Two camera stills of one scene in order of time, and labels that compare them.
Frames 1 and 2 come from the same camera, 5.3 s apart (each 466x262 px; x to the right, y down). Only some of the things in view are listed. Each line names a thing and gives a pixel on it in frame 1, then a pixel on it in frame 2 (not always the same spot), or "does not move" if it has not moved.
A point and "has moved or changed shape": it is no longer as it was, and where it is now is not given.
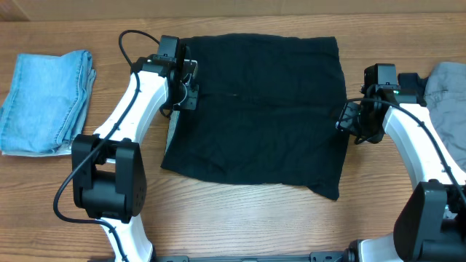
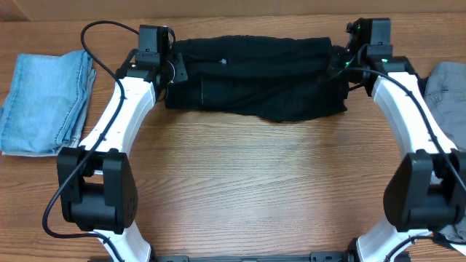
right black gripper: [346, 118] -> [340, 58]
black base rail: [341, 256] does not move
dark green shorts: [266, 112] has moved or changed shape
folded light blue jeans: [45, 108] does not move
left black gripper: [190, 96] -> [178, 68]
